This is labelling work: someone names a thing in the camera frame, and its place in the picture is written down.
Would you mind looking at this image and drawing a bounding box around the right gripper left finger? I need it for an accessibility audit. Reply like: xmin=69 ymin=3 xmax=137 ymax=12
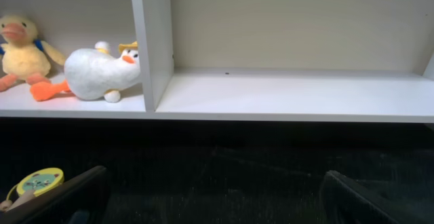
xmin=0 ymin=164 xmax=111 ymax=224

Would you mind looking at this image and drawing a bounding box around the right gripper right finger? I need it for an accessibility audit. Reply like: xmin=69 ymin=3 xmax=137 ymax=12
xmin=319 ymin=170 xmax=434 ymax=224

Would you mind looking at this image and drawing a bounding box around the yellow and green rattle drum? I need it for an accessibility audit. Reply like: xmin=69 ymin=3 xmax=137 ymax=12
xmin=0 ymin=167 xmax=65 ymax=213

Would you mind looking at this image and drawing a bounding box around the white plush goose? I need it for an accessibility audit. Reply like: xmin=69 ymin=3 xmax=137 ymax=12
xmin=29 ymin=40 xmax=142 ymax=103

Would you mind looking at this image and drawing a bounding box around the white shelf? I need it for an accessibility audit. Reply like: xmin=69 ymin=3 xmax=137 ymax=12
xmin=0 ymin=0 xmax=434 ymax=124

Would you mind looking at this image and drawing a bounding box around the yellow plush duck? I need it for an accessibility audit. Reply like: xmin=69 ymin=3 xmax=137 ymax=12
xmin=0 ymin=13 xmax=67 ymax=93

